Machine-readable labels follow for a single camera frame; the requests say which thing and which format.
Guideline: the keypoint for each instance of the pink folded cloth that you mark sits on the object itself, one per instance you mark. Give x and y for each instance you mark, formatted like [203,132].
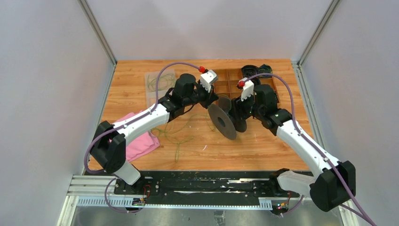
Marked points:
[141,146]

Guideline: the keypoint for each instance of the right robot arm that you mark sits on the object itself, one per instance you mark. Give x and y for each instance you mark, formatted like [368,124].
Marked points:
[332,182]

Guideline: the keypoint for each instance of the green yellow rolled tie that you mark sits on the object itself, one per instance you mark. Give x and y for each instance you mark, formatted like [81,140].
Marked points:
[265,69]

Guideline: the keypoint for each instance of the aluminium frame post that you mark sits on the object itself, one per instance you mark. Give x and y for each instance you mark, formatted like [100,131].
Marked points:
[299,72]
[97,30]

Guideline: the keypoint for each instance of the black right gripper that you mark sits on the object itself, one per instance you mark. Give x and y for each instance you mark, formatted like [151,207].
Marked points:
[236,104]

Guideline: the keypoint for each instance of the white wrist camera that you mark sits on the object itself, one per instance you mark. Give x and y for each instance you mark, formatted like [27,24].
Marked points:
[246,87]
[207,78]

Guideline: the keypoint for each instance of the wooden compartment tray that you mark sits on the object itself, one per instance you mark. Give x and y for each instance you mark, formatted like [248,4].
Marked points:
[226,85]

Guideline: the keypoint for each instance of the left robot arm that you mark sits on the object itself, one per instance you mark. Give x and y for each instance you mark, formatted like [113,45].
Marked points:
[109,144]

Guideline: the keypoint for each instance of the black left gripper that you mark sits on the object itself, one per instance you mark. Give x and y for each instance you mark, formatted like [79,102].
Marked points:
[210,97]

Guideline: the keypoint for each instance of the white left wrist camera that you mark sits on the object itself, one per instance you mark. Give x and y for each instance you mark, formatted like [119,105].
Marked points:
[207,78]

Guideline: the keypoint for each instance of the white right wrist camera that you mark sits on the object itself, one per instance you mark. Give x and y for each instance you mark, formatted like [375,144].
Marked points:
[246,87]

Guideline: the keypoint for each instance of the clear plastic box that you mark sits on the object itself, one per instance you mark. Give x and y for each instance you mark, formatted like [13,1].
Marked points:
[157,88]

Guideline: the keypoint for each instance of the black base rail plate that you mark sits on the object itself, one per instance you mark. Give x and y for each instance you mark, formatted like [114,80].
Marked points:
[243,190]

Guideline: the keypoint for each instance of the aluminium frame post left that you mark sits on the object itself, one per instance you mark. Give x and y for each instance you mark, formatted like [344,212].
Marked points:
[97,30]

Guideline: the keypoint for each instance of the dark blue rolled tie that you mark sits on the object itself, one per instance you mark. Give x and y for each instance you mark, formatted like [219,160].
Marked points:
[249,70]

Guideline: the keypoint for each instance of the aluminium frame post right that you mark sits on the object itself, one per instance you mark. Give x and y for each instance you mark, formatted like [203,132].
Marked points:
[299,72]

